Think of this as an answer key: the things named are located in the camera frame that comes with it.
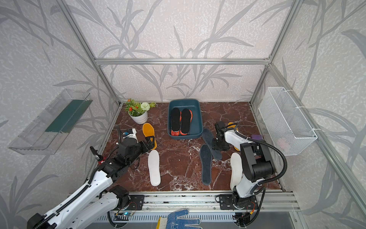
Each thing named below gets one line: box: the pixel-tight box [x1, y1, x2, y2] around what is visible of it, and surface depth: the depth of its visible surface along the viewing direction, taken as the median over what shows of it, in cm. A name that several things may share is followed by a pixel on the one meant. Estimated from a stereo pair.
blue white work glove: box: [155, 208, 204, 229], surface depth 69 cm
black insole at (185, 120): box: [181, 107, 192, 134], surface depth 110 cm
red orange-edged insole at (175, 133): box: [171, 130, 180, 136], surface depth 101 cm
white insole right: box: [230, 152, 244, 191], surface depth 86 cm
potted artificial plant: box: [124, 98, 157, 125], surface depth 101 cm
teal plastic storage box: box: [167, 98, 204, 140], surface depth 107 cm
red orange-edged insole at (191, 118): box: [179, 109, 194, 136], surface depth 104 cm
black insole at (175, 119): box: [170, 107, 181, 132], surface depth 107 cm
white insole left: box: [148, 149, 162, 187], surface depth 86 cm
